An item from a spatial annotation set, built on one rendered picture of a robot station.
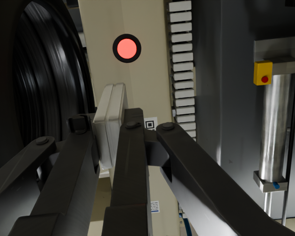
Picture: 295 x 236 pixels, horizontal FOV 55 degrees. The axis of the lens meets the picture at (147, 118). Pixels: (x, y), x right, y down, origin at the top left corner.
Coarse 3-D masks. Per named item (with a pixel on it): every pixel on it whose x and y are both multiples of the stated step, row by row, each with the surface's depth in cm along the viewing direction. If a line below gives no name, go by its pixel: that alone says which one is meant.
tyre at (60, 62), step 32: (0, 0) 38; (32, 0) 46; (0, 32) 37; (32, 32) 74; (64, 32) 66; (0, 64) 36; (32, 64) 80; (64, 64) 80; (0, 96) 35; (32, 96) 84; (64, 96) 83; (0, 128) 35; (32, 128) 84; (64, 128) 83; (0, 160) 34
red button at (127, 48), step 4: (124, 40) 44; (128, 40) 44; (120, 44) 44; (124, 44) 44; (128, 44) 44; (132, 44) 45; (120, 48) 45; (124, 48) 45; (128, 48) 45; (132, 48) 45; (120, 52) 45; (124, 52) 45; (128, 52) 45; (132, 52) 45; (124, 56) 45; (128, 56) 45; (132, 56) 45
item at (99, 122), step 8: (104, 88) 20; (112, 88) 20; (104, 96) 18; (104, 104) 17; (96, 112) 16; (104, 112) 16; (96, 120) 15; (104, 120) 15; (96, 128) 15; (104, 128) 15; (96, 136) 15; (104, 136) 15; (104, 144) 15; (104, 152) 16; (104, 160) 16; (112, 160) 16; (104, 168) 16
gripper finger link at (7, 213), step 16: (32, 144) 14; (48, 144) 14; (16, 160) 12; (32, 160) 12; (0, 176) 11; (16, 176) 11; (32, 176) 12; (0, 192) 10; (16, 192) 11; (32, 192) 12; (0, 208) 10; (16, 208) 11; (32, 208) 12; (0, 224) 10
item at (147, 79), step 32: (96, 0) 42; (128, 0) 42; (160, 0) 43; (96, 32) 44; (128, 32) 44; (160, 32) 44; (96, 64) 46; (128, 64) 46; (160, 64) 46; (96, 96) 48; (128, 96) 48; (160, 96) 49; (160, 192) 56; (160, 224) 60
